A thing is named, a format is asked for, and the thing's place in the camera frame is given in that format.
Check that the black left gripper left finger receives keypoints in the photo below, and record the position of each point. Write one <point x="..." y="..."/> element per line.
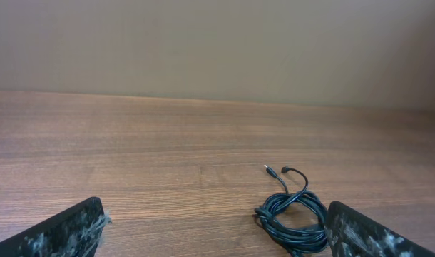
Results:
<point x="75" y="232"/>

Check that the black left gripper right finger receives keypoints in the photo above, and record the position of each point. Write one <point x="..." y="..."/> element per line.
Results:
<point x="352" y="234"/>

